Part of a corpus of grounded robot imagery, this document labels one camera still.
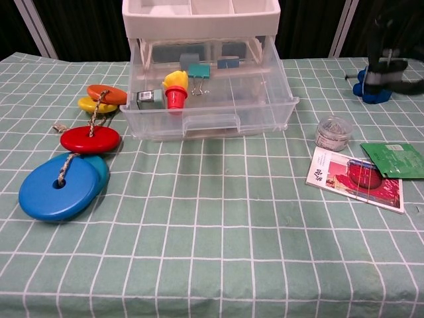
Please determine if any blue building block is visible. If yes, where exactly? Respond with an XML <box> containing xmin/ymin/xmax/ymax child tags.
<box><xmin>352</xmin><ymin>64</ymin><xmax>394</xmax><ymax>105</ymax></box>

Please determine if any green checked tablecloth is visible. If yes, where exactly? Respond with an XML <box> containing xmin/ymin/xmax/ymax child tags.
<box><xmin>0</xmin><ymin>52</ymin><xmax>424</xmax><ymax>318</ymax></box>

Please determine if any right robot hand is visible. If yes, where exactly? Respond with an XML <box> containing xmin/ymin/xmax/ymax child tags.
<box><xmin>344</xmin><ymin>13</ymin><xmax>424</xmax><ymax>97</ymax></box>

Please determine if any large blue wooden disc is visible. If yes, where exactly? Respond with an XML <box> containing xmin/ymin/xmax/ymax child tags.
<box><xmin>18</xmin><ymin>152</ymin><xmax>102</xmax><ymax>222</ymax></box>

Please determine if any braided string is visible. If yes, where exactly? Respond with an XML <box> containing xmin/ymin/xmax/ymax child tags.
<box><xmin>52</xmin><ymin>89</ymin><xmax>111</xmax><ymax>186</ymax></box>

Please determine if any teal binder clip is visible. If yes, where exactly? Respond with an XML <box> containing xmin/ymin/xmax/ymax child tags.
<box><xmin>187</xmin><ymin>63</ymin><xmax>212</xmax><ymax>97</ymax></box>

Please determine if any orange wooden disc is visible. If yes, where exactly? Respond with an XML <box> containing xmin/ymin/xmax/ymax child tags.
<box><xmin>86</xmin><ymin>84</ymin><xmax>129</xmax><ymax>105</ymax></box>

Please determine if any white partition post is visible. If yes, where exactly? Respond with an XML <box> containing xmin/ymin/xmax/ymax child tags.
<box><xmin>329</xmin><ymin>0</ymin><xmax>359</xmax><ymax>60</ymax></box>
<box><xmin>19</xmin><ymin>0</ymin><xmax>58</xmax><ymax>61</ymax></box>

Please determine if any red wooden disc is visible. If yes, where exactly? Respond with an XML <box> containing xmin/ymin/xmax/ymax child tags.
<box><xmin>60</xmin><ymin>125</ymin><xmax>121</xmax><ymax>154</ymax></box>

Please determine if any green foil packet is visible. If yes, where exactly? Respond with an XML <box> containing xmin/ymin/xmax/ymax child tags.
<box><xmin>360</xmin><ymin>141</ymin><xmax>424</xmax><ymax>180</ymax></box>

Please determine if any red postcard pack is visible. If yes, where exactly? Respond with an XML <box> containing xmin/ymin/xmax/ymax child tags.
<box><xmin>304</xmin><ymin>146</ymin><xmax>405</xmax><ymax>215</ymax></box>

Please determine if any small grey labelled box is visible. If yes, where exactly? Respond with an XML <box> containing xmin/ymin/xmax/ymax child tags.
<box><xmin>136</xmin><ymin>88</ymin><xmax>165</xmax><ymax>113</ymax></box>

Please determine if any white drawer cabinet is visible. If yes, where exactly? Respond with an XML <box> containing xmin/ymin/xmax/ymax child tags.
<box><xmin>121</xmin><ymin>0</ymin><xmax>281</xmax><ymax>82</ymax></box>

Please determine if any clear jar of paper clips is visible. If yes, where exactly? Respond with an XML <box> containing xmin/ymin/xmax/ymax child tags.
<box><xmin>315</xmin><ymin>115</ymin><xmax>353</xmax><ymax>153</ymax></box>

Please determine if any yellow wooden disc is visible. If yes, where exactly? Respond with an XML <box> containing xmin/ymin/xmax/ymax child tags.
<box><xmin>77</xmin><ymin>95</ymin><xmax>119</xmax><ymax>115</ymax></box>

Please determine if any grey binder clip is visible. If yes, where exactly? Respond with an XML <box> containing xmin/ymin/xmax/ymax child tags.
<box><xmin>179</xmin><ymin>54</ymin><xmax>201</xmax><ymax>71</ymax></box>

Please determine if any clear plastic drawer with handle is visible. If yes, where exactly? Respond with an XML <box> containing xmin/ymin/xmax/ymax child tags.
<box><xmin>119</xmin><ymin>36</ymin><xmax>301</xmax><ymax>142</ymax></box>

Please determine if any red and yellow torch toy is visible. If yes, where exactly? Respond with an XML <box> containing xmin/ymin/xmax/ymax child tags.
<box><xmin>162</xmin><ymin>69</ymin><xmax>190</xmax><ymax>115</ymax></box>

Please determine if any teal wooden disc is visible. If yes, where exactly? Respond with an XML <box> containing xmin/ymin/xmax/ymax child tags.
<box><xmin>79</xmin><ymin>154</ymin><xmax>110</xmax><ymax>200</ymax></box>

